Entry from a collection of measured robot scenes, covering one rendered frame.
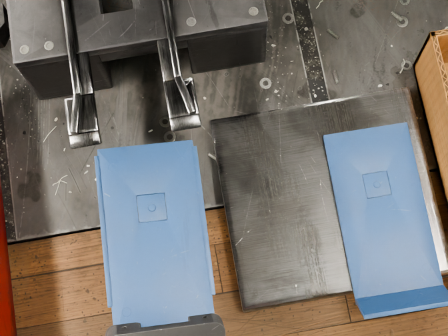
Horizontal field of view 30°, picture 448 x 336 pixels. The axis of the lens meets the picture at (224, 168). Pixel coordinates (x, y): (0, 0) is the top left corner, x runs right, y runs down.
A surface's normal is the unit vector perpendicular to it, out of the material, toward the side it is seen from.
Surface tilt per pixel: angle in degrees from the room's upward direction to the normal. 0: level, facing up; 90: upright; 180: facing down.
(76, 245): 0
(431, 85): 90
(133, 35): 0
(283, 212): 0
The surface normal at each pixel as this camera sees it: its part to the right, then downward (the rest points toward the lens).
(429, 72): -0.99, 0.17
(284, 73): -0.03, -0.25
